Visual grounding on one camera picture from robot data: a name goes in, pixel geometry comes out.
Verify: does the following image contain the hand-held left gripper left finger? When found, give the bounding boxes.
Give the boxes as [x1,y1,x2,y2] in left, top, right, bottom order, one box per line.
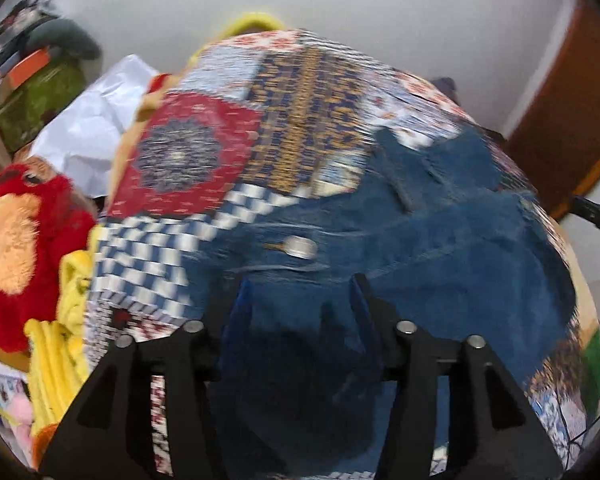
[39,279,255,480]

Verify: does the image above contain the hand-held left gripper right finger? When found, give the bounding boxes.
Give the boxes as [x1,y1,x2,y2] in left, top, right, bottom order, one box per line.
[351,274,565,480]

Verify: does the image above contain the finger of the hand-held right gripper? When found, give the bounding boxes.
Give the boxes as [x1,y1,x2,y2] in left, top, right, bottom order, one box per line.
[571,196,600,244]

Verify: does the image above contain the blue denim jacket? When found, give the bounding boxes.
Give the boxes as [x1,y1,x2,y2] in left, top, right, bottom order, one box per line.
[200,127,578,480]

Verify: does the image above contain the yellow bed sheet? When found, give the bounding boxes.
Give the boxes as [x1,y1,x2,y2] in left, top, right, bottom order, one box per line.
[550,215,600,332]

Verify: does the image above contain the brown wooden door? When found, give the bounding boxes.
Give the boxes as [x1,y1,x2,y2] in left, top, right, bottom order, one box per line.
[502,0,600,222]

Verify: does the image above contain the colourful blocked under-sheet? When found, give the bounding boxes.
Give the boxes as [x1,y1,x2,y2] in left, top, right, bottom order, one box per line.
[579,329,600,407]

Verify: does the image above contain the yellow plush toy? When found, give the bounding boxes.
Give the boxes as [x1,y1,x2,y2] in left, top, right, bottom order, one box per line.
[24,224,112,432]

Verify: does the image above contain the red plush toy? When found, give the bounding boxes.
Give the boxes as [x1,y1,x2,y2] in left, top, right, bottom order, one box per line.
[0,162,99,357]

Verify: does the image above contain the grey-blue backpack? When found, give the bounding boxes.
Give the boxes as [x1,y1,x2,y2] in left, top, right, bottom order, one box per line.
[431,77,462,103]

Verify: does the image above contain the pink plush toy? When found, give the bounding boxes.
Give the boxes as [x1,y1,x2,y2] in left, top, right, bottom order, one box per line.
[6,392,36,442]

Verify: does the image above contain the patchwork bedspread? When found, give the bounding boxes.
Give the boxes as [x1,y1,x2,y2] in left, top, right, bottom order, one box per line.
[82,30,600,480]

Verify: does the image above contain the white crumpled sheet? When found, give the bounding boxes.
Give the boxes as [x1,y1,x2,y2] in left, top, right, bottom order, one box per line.
[30,55,162,197]

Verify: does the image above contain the green patterned box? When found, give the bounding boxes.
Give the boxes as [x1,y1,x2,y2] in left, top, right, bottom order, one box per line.
[0,57,89,154]

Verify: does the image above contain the yellow plush headboard cushion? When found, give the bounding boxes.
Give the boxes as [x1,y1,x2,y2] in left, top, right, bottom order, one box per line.
[187,10,287,69]

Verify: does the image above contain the orange box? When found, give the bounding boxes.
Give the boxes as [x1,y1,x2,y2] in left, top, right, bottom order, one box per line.
[5,47,54,87]

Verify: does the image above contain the grey neck cushion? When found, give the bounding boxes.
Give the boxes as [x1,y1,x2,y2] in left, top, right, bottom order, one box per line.
[27,19,104,62]

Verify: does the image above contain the pile of clutter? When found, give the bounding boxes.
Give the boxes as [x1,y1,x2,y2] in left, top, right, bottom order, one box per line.
[0,0,58,78]

